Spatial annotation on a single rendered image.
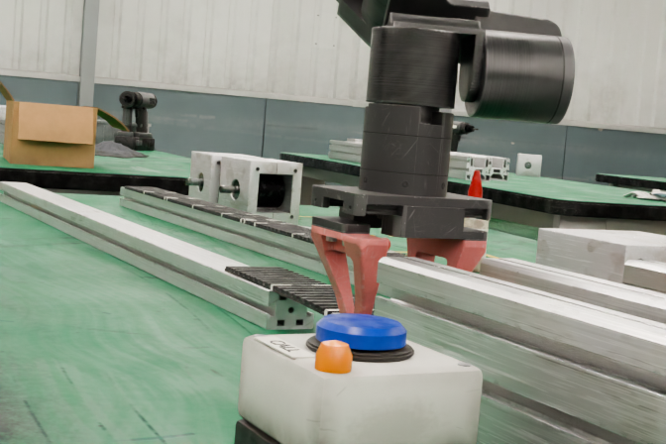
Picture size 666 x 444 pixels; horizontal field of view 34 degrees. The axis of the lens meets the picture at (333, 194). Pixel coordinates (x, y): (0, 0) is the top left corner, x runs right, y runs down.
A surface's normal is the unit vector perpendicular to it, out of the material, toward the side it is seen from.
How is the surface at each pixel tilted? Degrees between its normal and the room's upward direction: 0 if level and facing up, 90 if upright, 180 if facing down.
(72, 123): 63
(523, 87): 107
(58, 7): 90
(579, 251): 90
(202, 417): 0
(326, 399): 90
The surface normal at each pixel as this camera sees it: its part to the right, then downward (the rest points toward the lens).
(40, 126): 0.35, -0.29
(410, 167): 0.11, 0.07
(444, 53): 0.56, 0.11
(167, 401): 0.08, -0.99
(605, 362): -0.88, -0.04
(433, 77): 0.37, 0.09
